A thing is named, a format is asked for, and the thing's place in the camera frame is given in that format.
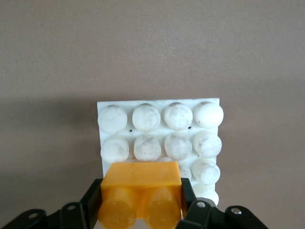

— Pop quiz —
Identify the yellow two-stud block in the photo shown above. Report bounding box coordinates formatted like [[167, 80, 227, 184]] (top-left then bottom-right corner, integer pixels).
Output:
[[98, 161, 183, 229]]

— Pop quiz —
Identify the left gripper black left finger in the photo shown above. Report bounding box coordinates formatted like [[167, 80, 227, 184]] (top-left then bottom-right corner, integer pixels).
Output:
[[0, 178, 103, 229]]

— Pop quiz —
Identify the white studded base plate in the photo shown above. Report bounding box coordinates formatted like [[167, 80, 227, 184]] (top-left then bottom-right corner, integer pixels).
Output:
[[95, 97, 225, 229]]

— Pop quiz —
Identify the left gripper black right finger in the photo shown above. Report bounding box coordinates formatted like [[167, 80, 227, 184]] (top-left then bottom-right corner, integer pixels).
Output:
[[177, 178, 267, 229]]

